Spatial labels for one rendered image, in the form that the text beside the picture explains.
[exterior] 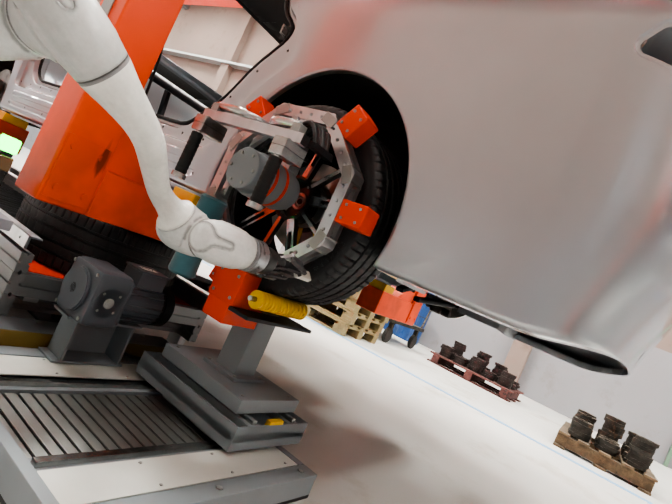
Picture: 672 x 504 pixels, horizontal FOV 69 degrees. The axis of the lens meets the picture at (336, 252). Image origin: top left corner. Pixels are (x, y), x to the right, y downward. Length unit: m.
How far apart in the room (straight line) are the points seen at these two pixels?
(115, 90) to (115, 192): 0.84
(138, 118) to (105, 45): 0.14
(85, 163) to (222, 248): 0.68
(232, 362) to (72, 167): 0.78
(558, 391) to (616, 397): 0.84
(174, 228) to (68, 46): 0.49
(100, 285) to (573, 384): 8.34
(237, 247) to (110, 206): 0.70
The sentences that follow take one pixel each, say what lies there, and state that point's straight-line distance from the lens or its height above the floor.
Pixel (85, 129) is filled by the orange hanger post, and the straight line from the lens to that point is 1.68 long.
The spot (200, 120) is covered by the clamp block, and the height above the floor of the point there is 0.93.
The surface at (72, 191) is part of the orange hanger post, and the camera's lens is 1.70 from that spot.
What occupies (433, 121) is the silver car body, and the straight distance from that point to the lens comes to 1.48.
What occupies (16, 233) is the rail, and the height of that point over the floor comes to 0.37.
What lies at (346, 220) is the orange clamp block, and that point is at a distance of 1.36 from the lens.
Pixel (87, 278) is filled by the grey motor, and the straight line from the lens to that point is 1.62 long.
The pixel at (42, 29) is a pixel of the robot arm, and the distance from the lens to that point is 0.94.
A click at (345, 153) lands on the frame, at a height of 1.01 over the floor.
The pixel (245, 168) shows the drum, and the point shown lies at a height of 0.85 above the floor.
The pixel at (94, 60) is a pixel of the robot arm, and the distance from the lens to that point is 0.94.
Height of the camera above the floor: 0.70
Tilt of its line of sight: 2 degrees up
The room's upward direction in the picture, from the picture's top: 24 degrees clockwise
